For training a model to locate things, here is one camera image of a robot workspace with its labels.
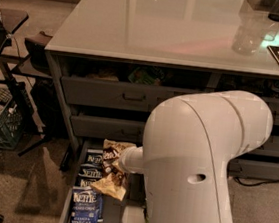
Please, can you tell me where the middle left drawer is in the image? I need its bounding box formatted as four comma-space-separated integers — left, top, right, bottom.
70, 115, 144, 143

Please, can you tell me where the green plastic crate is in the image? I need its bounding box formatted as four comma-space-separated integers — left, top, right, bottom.
0, 81, 30, 151

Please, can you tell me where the middle right drawer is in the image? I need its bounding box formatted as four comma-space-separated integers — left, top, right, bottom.
252, 136, 279, 158

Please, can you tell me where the brown sea salt chip bag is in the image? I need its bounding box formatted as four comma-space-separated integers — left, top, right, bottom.
91, 139, 135, 201

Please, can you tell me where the front blue Kettle chip bag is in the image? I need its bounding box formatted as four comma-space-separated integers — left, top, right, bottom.
69, 187, 103, 223

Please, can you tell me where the rear blue Kettle chip bag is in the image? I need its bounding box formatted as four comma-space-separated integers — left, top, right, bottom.
85, 148, 103, 165

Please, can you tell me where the bottom right drawer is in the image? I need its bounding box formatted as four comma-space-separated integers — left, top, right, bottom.
227, 159, 279, 181

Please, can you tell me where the middle blue Kettle chip bag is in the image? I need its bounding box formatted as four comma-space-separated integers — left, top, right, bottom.
76, 176, 96, 187

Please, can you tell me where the black floor cable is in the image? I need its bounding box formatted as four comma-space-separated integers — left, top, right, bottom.
232, 175, 279, 191

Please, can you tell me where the green snack bag in drawer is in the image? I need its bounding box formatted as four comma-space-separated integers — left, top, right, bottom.
128, 66, 165, 85

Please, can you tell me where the top left drawer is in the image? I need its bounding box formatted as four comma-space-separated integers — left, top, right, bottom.
60, 76, 199, 112

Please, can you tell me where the blue kettle chip bag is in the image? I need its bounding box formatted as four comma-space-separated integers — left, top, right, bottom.
85, 148, 103, 165
76, 176, 96, 187
69, 187, 103, 223
79, 164, 102, 179

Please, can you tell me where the open bottom left drawer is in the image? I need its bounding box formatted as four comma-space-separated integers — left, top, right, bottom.
56, 136, 163, 223

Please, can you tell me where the grey drawer cabinet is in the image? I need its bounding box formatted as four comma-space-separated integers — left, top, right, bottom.
24, 0, 279, 223

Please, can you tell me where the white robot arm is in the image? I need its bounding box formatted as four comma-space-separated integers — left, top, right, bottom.
119, 90, 273, 223

